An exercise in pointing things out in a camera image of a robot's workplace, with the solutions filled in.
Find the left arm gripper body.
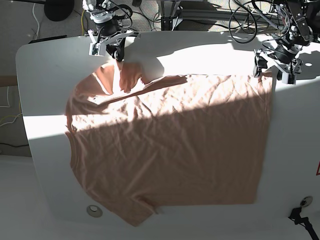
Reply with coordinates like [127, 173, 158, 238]
[254, 49, 303, 85]

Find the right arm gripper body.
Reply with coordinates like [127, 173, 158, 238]
[88, 29, 140, 57]

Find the salmon pink T-shirt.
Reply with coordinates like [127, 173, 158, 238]
[65, 63, 273, 227]

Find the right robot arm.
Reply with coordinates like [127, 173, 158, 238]
[82, 0, 140, 62]

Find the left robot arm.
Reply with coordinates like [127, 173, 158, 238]
[251, 0, 320, 85]

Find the black round stand base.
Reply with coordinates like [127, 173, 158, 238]
[44, 0, 75, 22]

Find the red warning sticker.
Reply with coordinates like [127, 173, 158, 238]
[316, 162, 320, 176]

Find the metal table grommet right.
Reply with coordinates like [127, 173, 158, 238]
[300, 195, 313, 208]

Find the metal table grommet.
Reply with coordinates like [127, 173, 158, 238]
[86, 205, 103, 218]
[300, 195, 313, 208]

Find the metal table grommet left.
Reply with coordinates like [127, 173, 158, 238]
[86, 205, 103, 218]

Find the aluminium frame post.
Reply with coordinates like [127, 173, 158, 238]
[157, 0, 182, 31]

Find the black clamp with cable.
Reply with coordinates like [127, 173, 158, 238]
[288, 207, 319, 240]

